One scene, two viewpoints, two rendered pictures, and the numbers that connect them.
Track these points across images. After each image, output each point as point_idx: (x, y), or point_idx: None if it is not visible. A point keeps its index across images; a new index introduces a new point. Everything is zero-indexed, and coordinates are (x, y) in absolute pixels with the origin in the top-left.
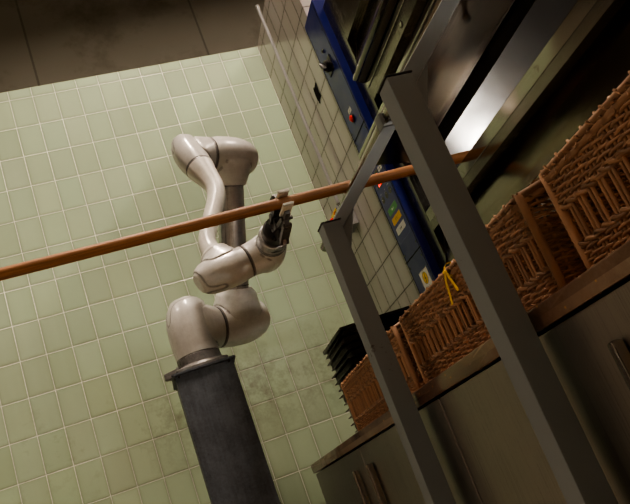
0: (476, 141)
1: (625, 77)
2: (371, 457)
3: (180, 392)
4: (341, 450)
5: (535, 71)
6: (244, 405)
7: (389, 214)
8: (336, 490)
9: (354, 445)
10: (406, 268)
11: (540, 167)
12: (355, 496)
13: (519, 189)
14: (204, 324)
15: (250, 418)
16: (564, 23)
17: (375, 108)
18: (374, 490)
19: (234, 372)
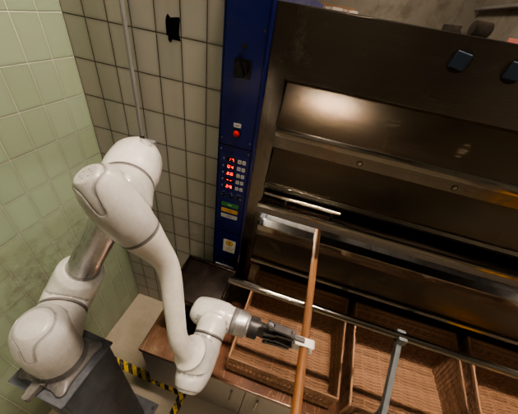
0: (338, 248)
1: (429, 307)
2: (259, 398)
3: (68, 408)
4: (218, 380)
5: (403, 271)
6: (115, 363)
7: (222, 203)
8: (176, 369)
9: (244, 391)
10: (203, 218)
11: (363, 286)
12: (209, 384)
13: (342, 279)
14: (78, 336)
15: (118, 366)
16: (435, 278)
17: (266, 150)
18: (242, 397)
19: (109, 351)
